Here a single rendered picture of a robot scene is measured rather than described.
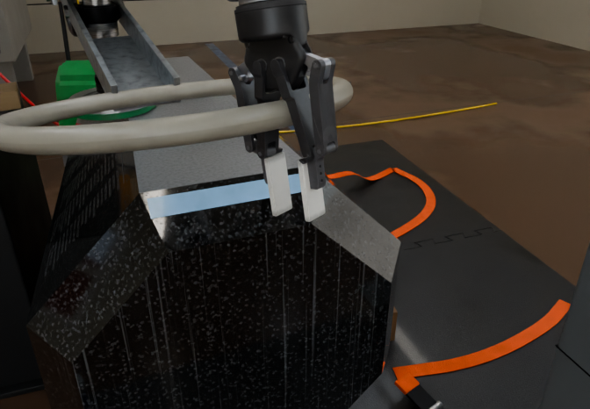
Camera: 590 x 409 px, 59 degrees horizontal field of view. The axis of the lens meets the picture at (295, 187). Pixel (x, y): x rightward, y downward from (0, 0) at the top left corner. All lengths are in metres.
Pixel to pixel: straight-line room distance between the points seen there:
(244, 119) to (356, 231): 0.60
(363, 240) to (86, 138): 0.70
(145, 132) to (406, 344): 1.40
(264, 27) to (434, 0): 6.99
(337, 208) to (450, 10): 6.72
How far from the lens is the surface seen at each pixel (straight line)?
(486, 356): 1.81
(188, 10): 6.30
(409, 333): 1.83
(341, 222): 1.06
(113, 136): 0.53
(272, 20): 0.53
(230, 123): 0.53
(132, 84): 1.06
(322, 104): 0.53
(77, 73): 2.96
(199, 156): 1.08
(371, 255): 1.12
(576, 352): 1.29
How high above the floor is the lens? 1.23
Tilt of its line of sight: 27 degrees down
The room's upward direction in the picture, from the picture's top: straight up
